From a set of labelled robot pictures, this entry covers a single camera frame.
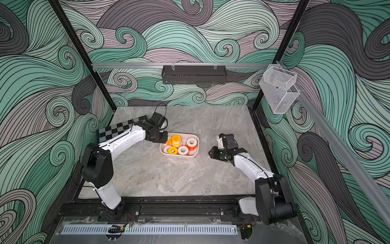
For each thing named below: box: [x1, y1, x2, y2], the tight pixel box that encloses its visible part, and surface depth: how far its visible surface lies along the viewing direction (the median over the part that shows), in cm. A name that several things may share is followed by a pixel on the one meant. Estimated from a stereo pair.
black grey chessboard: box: [98, 114, 148, 144], surface depth 106 cm
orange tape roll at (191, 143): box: [185, 137, 198, 151], surface depth 97 cm
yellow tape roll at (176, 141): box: [171, 134, 182, 147], surface depth 97 cm
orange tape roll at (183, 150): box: [177, 145, 190, 156], surface depth 93 cm
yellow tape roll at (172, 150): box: [168, 146, 178, 155], surface depth 94 cm
